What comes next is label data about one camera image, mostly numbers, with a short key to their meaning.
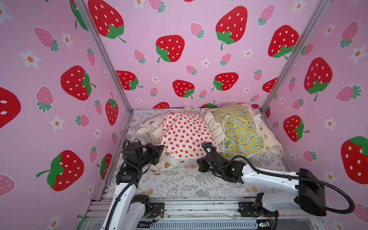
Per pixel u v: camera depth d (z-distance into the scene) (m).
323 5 0.69
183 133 0.82
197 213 0.73
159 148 0.73
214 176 0.67
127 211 0.49
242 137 0.82
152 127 0.98
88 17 0.72
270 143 0.92
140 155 0.59
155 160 0.68
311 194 0.41
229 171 0.58
